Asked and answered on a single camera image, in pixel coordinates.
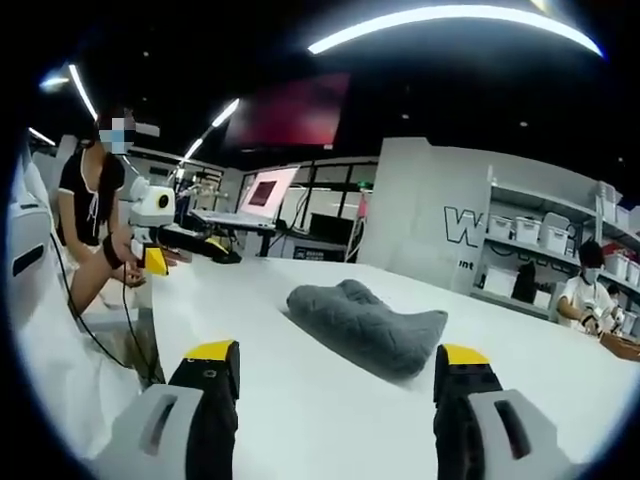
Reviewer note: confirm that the grey towel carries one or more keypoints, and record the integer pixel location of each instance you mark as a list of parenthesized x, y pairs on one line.
[(360, 325)]

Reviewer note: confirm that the person's left hand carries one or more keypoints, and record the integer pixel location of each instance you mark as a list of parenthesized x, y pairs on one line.
[(137, 282)]

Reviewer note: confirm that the black yellow tool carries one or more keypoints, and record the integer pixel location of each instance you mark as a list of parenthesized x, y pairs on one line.
[(225, 252)]

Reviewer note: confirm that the ceiling light strip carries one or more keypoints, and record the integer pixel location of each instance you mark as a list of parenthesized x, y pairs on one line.
[(41, 136), (193, 149), (82, 90), (225, 112)]

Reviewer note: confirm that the standing desk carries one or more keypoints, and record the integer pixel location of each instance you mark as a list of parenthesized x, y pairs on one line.
[(235, 220)]

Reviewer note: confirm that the person's white garment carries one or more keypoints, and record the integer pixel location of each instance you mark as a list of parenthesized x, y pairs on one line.
[(60, 375)]

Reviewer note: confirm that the tilted white monitor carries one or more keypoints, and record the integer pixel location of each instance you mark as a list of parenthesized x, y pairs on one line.
[(267, 192)]

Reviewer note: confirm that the brown wooden board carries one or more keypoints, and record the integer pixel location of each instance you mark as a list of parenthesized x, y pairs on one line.
[(622, 346)]

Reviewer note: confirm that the black bag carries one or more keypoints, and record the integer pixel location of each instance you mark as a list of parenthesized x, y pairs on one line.
[(523, 282)]

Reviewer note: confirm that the large hanging display screen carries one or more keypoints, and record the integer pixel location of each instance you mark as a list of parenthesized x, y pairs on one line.
[(287, 110)]

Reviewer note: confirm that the black monitor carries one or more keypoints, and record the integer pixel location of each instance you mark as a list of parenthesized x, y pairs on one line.
[(328, 229)]

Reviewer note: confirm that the grey metal shelf rack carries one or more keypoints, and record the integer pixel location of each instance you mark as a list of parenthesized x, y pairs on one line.
[(545, 245)]

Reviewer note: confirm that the row of white storage boxes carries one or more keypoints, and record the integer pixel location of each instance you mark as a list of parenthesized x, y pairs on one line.
[(525, 230)]

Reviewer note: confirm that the green exit sign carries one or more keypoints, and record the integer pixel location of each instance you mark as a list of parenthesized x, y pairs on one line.
[(366, 185)]

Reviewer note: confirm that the metal frame rack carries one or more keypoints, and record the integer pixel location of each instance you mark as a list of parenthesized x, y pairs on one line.
[(200, 190)]

